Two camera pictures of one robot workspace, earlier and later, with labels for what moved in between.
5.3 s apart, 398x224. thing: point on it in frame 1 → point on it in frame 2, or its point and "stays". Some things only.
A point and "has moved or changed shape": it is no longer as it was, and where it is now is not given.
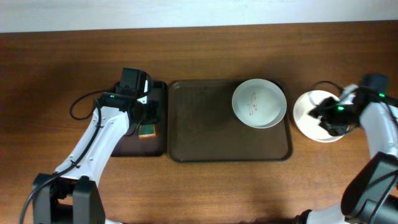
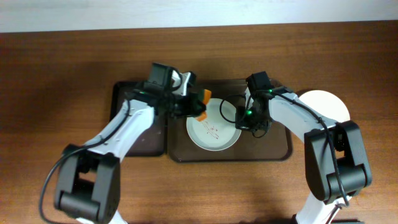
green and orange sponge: (147, 131) has moved or changed shape
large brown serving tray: (202, 126) stays
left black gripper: (150, 112) → (193, 104)
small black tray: (133, 146) stays
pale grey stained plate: (259, 103) has moved or changed shape
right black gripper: (330, 115) → (245, 121)
